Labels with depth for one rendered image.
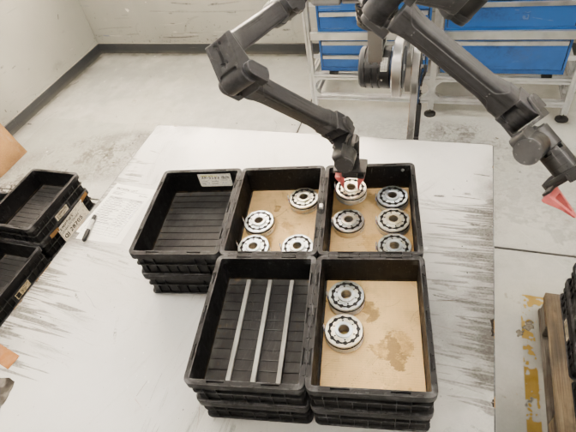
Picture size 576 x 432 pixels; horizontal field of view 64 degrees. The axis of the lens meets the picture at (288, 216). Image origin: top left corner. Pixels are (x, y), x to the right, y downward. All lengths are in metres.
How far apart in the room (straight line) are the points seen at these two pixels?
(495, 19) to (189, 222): 2.22
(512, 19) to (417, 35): 2.15
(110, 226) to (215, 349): 0.86
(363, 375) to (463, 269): 0.55
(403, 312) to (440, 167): 0.79
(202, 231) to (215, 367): 0.52
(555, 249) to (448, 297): 1.24
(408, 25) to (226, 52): 0.41
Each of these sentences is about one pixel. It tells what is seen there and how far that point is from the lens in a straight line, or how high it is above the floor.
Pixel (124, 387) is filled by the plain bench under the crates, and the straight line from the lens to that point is 1.55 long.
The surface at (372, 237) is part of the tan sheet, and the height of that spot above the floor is 0.83.
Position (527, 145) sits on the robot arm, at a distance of 1.06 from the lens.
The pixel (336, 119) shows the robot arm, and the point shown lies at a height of 1.20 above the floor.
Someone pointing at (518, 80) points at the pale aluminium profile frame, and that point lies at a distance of 3.34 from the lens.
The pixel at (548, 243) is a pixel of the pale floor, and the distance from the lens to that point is 2.72.
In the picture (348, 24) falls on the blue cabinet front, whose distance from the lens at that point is 3.23.
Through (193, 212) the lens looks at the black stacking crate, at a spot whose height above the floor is 0.83.
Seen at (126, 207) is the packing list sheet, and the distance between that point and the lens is 2.07.
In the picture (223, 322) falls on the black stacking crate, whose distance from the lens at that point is 1.39.
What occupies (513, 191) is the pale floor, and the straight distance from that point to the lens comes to 2.94.
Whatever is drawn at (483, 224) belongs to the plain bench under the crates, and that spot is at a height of 0.70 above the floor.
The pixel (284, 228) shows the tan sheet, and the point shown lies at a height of 0.83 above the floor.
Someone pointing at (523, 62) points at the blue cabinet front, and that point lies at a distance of 3.31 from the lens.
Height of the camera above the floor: 1.97
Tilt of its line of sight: 45 degrees down
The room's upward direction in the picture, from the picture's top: 12 degrees counter-clockwise
